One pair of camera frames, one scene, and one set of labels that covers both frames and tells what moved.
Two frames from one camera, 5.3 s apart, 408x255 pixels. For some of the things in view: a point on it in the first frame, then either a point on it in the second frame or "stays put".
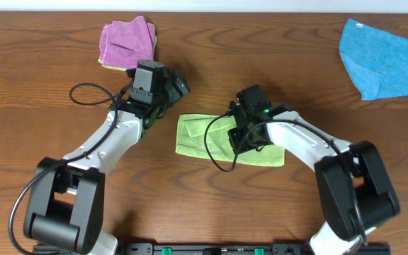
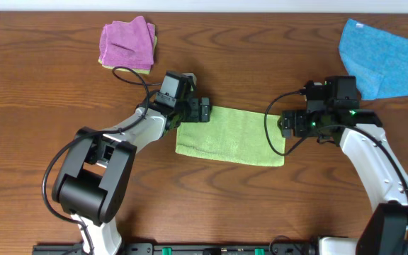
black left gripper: x=177 y=91 to x=197 y=116
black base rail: x=222 y=248 stays put
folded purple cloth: x=124 y=44 stays put
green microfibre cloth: x=206 y=136 stays put
